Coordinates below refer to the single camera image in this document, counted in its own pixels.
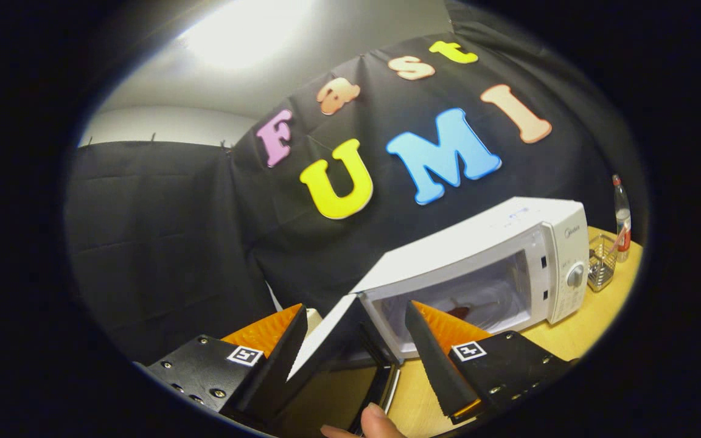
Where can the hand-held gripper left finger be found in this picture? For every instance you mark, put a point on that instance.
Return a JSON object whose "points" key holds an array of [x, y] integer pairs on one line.
{"points": [[280, 356]]}

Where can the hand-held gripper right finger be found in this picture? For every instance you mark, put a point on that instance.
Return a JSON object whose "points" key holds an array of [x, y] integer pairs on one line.
{"points": [[435, 359]]}

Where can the reddish brown meat piece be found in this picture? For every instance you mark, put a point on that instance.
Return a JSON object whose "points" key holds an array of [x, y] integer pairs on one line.
{"points": [[459, 312]]}

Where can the white toaster oven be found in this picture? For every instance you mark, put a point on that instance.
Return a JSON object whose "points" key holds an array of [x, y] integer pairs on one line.
{"points": [[478, 243]]}

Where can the red checked straw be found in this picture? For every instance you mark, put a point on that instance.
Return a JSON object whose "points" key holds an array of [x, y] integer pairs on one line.
{"points": [[617, 243]]}

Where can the clear bottle red label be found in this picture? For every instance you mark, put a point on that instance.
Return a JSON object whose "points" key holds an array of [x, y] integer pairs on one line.
{"points": [[622, 222]]}

